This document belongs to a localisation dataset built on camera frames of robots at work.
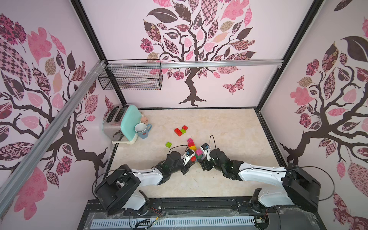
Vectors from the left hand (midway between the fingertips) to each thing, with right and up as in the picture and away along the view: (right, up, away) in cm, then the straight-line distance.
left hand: (192, 162), depth 86 cm
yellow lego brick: (+1, +8, +8) cm, 11 cm away
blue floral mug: (-34, +20, +10) cm, 41 cm away
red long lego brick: (-10, +17, +17) cm, 26 cm away
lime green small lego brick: (-6, +18, +19) cm, 27 cm away
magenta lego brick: (-1, +12, +12) cm, 17 cm away
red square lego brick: (0, +5, -11) cm, 13 cm away
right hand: (+6, +5, -2) cm, 8 cm away
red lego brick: (-1, +10, +9) cm, 14 cm away
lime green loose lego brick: (-16, +9, +11) cm, 21 cm away
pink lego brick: (+4, +8, -5) cm, 10 cm away
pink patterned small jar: (-34, +27, +12) cm, 45 cm away
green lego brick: (+4, +4, -3) cm, 7 cm away
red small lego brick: (-5, +21, +21) cm, 30 cm away
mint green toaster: (-47, +24, +3) cm, 53 cm away
